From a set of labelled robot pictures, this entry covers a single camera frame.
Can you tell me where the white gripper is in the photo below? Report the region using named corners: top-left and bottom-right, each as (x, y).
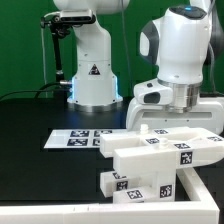
top-left (126, 97), bottom-right (224, 134)

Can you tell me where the white chair seat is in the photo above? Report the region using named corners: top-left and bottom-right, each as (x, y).
top-left (139, 123), bottom-right (178, 203)

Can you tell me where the white chair back frame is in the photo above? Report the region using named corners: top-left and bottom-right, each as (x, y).
top-left (100, 127), bottom-right (224, 176)

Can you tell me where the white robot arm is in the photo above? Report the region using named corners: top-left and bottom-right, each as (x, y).
top-left (53, 0), bottom-right (224, 134)

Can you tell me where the white corner fence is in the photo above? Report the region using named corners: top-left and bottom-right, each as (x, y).
top-left (0, 168), bottom-right (219, 224)

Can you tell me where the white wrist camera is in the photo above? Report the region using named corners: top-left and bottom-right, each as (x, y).
top-left (134, 79), bottom-right (173, 105)

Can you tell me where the grey camera on stand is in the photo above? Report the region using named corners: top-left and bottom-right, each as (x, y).
top-left (59, 10), bottom-right (93, 23)

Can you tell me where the black cable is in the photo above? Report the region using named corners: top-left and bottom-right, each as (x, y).
top-left (0, 82), bottom-right (63, 102)

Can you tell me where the black camera stand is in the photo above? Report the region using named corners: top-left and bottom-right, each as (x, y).
top-left (40, 15), bottom-right (71, 100)

